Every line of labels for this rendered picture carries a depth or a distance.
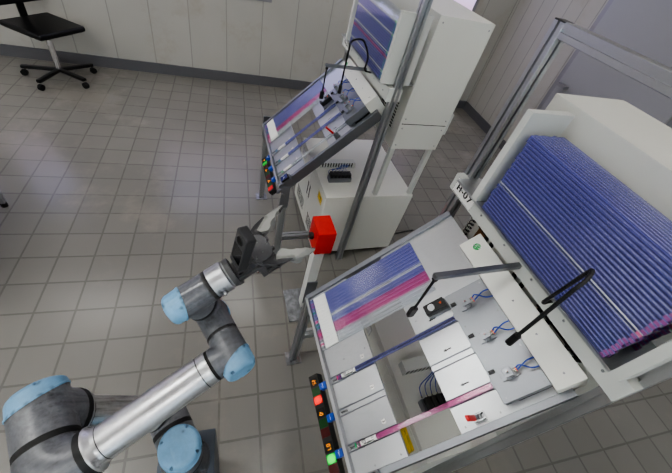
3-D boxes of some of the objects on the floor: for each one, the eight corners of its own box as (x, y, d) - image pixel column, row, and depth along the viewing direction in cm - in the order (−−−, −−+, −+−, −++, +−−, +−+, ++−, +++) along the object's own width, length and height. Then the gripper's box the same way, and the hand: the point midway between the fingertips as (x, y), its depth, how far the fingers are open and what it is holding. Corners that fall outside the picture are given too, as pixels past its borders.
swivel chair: (105, 70, 390) (77, -40, 319) (85, 96, 345) (47, -25, 274) (37, 61, 373) (-9, -58, 302) (6, 87, 328) (-56, -44, 257)
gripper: (218, 251, 88) (283, 211, 93) (254, 312, 80) (323, 266, 85) (205, 236, 81) (276, 194, 85) (244, 303, 73) (320, 252, 77)
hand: (298, 224), depth 83 cm, fingers open, 14 cm apart
